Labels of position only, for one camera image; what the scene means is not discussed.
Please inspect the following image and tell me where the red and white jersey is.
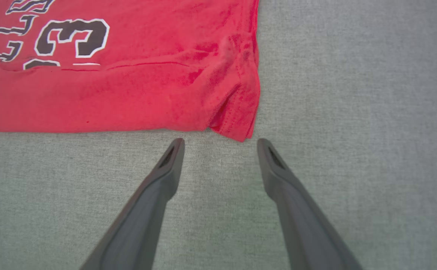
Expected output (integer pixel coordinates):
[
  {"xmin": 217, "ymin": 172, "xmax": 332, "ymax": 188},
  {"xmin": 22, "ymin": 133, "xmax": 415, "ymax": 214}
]
[{"xmin": 0, "ymin": 0, "xmax": 261, "ymax": 143}]

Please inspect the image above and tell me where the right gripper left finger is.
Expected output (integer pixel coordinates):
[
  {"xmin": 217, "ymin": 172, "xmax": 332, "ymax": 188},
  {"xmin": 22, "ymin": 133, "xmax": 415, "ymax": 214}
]
[{"xmin": 79, "ymin": 138, "xmax": 185, "ymax": 270}]

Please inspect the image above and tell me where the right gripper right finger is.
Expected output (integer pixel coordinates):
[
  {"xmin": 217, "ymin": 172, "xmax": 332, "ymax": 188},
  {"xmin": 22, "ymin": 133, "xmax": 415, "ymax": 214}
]
[{"xmin": 257, "ymin": 138, "xmax": 363, "ymax": 270}]

